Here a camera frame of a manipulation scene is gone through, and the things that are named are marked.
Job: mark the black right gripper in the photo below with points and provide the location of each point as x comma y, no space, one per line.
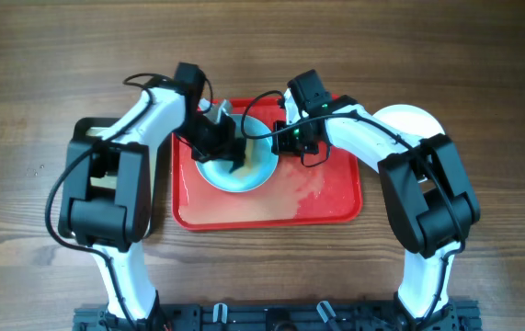
285,144

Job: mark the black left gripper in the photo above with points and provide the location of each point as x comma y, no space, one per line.
232,147

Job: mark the light blue plate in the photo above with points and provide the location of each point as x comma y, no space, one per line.
260,162

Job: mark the white round plate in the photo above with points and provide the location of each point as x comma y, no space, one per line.
410,119

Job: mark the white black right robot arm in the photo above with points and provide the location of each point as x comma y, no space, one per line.
429,199

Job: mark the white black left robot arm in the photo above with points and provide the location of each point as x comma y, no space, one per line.
102,202

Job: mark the red plastic tray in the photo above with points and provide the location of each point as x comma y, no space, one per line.
293,195

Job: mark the black soapy water tray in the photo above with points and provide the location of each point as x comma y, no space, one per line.
94,126

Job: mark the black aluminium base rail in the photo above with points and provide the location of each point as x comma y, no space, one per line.
371,315

